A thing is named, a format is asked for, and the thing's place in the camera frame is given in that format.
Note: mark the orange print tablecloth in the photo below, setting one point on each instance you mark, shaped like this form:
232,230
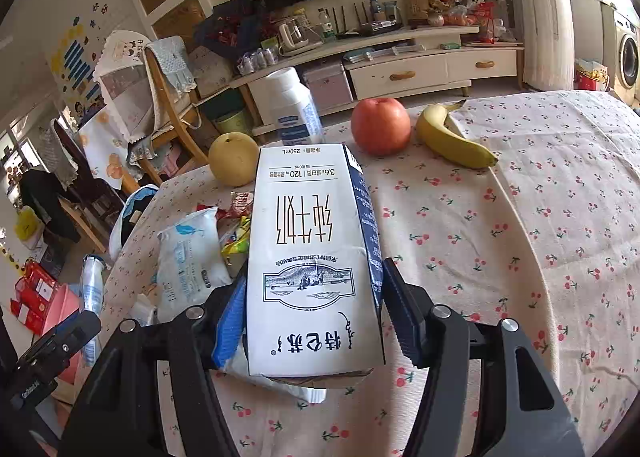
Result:
107,152

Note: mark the red snack packet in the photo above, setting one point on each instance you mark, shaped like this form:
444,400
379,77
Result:
242,203

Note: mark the white blue tissue packet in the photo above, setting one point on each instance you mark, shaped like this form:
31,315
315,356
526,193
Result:
192,262

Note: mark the dark tray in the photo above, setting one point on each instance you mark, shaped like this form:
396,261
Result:
372,28

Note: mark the clear plastic bottle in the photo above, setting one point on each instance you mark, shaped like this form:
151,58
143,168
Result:
92,287

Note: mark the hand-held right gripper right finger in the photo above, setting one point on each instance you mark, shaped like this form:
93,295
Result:
402,322

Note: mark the red paper bag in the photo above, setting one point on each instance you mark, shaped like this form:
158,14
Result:
591,76

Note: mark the light green bucket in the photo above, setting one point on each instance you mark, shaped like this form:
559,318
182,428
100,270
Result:
234,122

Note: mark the pink case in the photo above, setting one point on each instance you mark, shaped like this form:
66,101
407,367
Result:
327,89

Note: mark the red gift box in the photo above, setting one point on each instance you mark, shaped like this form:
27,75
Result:
32,297

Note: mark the yellow bag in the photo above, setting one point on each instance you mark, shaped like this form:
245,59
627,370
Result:
27,229

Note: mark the glass mug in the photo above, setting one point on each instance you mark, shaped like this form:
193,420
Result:
394,13

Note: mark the yellow green snack wrapper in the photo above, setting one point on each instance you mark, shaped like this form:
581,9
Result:
237,242

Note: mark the dark jacket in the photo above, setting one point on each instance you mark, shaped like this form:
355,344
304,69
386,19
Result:
47,202

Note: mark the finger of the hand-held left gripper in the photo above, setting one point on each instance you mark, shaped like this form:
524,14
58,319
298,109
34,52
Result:
70,337

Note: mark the green label water bottle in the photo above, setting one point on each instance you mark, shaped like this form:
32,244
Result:
326,27

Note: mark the white milk carton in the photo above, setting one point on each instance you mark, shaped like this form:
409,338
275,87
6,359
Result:
310,262

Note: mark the white curtain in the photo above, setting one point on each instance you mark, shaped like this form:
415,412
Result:
540,12

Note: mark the glass kettle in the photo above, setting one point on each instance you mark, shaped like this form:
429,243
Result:
297,34

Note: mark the white plastic bottle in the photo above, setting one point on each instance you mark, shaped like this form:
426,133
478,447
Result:
290,102

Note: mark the yellow banana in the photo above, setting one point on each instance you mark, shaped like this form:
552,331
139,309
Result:
442,139

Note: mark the yellow pomelo fruit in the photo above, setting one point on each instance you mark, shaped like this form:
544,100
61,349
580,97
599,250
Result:
232,159

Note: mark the pack of small bottles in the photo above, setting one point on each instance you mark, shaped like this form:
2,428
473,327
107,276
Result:
257,61

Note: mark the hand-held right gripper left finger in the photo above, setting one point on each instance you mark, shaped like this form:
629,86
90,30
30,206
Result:
230,327

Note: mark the white television cabinet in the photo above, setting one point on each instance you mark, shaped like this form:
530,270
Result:
400,72

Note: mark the washing machine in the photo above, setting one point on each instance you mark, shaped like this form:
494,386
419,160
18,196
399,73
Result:
625,54

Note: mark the dark red foil wrapper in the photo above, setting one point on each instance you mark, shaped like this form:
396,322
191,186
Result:
212,211

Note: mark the blue cap bottle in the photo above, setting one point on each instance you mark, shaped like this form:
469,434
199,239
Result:
376,11

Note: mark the dark wrapped bouquet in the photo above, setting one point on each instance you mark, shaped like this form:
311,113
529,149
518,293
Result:
230,24

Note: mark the golden ornament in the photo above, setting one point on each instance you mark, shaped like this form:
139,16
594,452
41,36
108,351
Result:
417,4

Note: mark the white blue jacket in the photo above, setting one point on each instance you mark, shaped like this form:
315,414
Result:
131,219

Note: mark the white crumpled paper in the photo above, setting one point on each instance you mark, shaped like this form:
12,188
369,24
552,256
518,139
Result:
290,389

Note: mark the grey lace cloth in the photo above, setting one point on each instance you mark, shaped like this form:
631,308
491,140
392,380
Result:
172,62

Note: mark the blue wall stickers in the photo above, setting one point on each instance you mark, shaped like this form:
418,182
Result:
75,57

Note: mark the dark green box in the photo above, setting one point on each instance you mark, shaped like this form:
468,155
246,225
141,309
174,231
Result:
220,102

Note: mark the dark wooden chair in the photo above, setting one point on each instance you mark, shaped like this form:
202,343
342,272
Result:
85,177

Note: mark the red apple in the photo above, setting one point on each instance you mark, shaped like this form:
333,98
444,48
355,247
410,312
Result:
380,127

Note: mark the stack of papers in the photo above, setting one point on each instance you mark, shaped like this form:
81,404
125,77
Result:
390,54

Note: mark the white mesh food cover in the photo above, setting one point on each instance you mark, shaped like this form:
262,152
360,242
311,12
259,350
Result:
122,82

